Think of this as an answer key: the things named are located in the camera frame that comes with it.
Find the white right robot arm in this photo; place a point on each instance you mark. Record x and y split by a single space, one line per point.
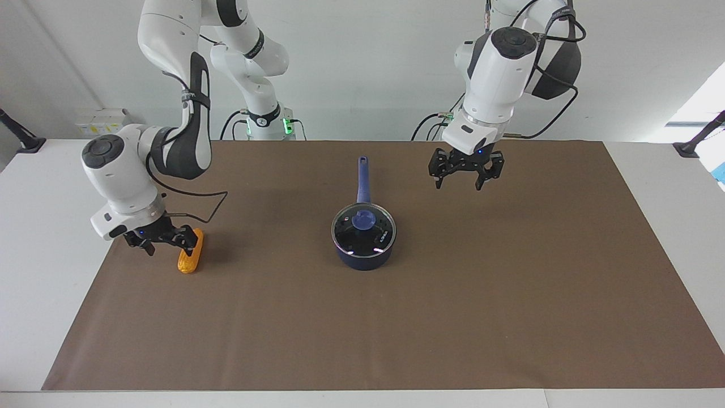
122 175

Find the yellow toy corn cob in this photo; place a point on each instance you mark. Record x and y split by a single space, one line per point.
188 264

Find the brown table mat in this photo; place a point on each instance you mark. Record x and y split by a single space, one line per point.
362 328

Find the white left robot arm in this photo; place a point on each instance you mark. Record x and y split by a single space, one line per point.
495 79

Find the black camera stand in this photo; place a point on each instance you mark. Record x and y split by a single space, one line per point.
694 144
25 141

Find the white box yellow labels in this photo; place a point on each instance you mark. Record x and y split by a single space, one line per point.
102 122

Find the blue white package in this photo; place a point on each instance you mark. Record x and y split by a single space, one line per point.
720 173

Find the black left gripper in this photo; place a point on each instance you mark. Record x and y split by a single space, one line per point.
461 161

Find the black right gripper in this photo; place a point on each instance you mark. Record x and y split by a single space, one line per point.
153 231

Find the glass lid blue knob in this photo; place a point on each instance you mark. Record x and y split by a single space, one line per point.
363 220

